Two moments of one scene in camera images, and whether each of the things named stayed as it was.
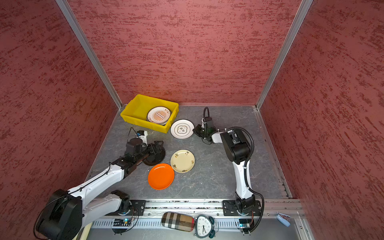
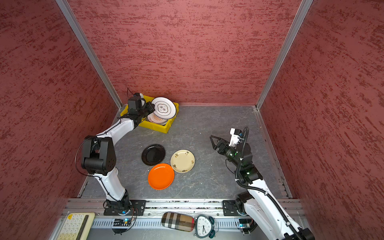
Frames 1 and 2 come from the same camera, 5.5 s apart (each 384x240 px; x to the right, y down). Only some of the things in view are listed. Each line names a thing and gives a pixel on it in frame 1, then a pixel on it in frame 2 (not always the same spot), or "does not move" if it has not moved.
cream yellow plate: x=182 y=161 does not move
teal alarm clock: x=206 y=227 does not move
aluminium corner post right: x=298 y=20 does not move
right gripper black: x=196 y=130 → x=225 y=144
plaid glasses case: x=181 y=222 does not move
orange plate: x=161 y=176 does not move
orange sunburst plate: x=159 y=115 does not move
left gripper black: x=151 y=147 → x=151 y=107
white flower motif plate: x=182 y=129 → x=164 y=108
